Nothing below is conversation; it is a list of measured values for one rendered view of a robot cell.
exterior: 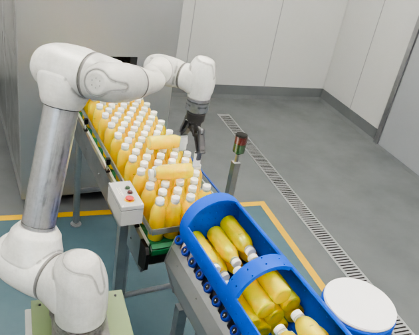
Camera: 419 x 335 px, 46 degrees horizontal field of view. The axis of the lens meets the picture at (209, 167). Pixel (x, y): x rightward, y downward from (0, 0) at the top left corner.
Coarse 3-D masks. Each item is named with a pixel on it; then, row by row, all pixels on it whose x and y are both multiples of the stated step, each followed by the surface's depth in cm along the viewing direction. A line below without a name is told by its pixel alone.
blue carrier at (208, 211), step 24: (192, 216) 193; (216, 216) 206; (240, 216) 210; (192, 240) 190; (264, 240) 194; (264, 264) 165; (288, 264) 169; (216, 288) 175; (240, 288) 163; (312, 288) 162; (240, 312) 160; (312, 312) 171
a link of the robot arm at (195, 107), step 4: (188, 100) 185; (192, 100) 184; (196, 100) 183; (208, 100) 185; (188, 104) 186; (192, 104) 184; (196, 104) 184; (200, 104) 184; (204, 104) 185; (208, 104) 187; (188, 108) 187; (192, 108) 185; (196, 108) 185; (200, 108) 185; (204, 108) 186; (208, 108) 189; (192, 112) 186; (196, 112) 186; (200, 112) 186; (204, 112) 187
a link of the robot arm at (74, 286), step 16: (64, 256) 140; (80, 256) 140; (96, 256) 142; (48, 272) 140; (64, 272) 136; (80, 272) 136; (96, 272) 139; (48, 288) 139; (64, 288) 136; (80, 288) 136; (96, 288) 139; (48, 304) 142; (64, 304) 138; (80, 304) 137; (96, 304) 140; (64, 320) 140; (80, 320) 140; (96, 320) 143
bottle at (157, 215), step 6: (156, 204) 211; (162, 204) 212; (150, 210) 214; (156, 210) 211; (162, 210) 212; (150, 216) 214; (156, 216) 212; (162, 216) 212; (150, 222) 215; (156, 222) 213; (162, 222) 214; (156, 228) 215; (162, 234) 219; (150, 240) 219; (156, 240) 218
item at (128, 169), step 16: (96, 112) 288; (112, 112) 291; (96, 128) 292; (112, 128) 269; (128, 128) 275; (112, 144) 260; (144, 144) 260; (128, 160) 240; (176, 160) 251; (128, 176) 242; (144, 176) 232
